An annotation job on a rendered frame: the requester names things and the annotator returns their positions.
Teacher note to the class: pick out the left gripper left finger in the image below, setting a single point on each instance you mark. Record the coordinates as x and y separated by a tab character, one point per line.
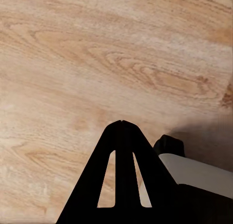
81	207

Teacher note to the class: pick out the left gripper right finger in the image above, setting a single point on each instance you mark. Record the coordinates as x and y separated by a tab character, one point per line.
169	204

